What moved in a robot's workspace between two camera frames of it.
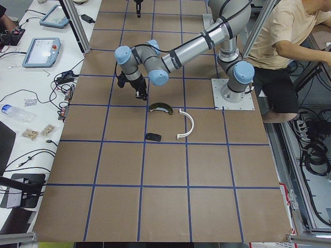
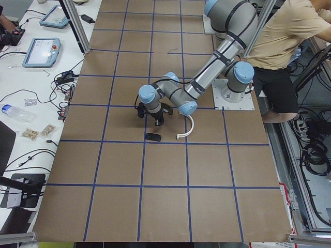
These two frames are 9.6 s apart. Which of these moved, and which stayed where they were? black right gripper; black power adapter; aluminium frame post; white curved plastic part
Moved: black right gripper
Stayed: black power adapter; aluminium frame post; white curved plastic part
